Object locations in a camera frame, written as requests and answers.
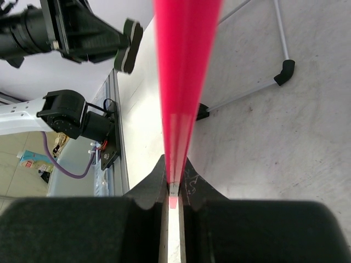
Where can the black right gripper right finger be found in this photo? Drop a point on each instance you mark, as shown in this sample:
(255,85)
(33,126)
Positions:
(218,229)

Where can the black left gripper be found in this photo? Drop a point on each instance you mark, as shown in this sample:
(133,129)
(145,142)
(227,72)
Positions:
(57,17)

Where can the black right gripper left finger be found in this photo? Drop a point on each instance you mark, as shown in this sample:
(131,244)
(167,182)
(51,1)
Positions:
(129,228)

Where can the pink framed whiteboard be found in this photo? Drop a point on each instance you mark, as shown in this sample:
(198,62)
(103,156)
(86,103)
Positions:
(185,32)

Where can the green bone-shaped eraser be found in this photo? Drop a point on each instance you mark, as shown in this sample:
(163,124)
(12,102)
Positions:
(126,56)

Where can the black whiteboard stand foot lower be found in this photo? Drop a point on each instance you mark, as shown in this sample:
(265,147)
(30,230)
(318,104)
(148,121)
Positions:
(202,112)

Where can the metal whiteboard stand leg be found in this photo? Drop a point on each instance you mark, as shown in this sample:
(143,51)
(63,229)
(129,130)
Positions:
(249,50)

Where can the colourful packet on floor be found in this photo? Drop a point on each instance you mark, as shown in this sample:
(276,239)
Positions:
(36,161)

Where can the black rear stand foot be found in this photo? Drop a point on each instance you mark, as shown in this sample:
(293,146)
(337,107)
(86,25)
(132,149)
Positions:
(288,68)

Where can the aluminium mounting rail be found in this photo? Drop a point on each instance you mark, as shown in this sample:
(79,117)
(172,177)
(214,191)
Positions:
(113,181)

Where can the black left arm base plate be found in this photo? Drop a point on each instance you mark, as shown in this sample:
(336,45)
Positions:
(111,148)

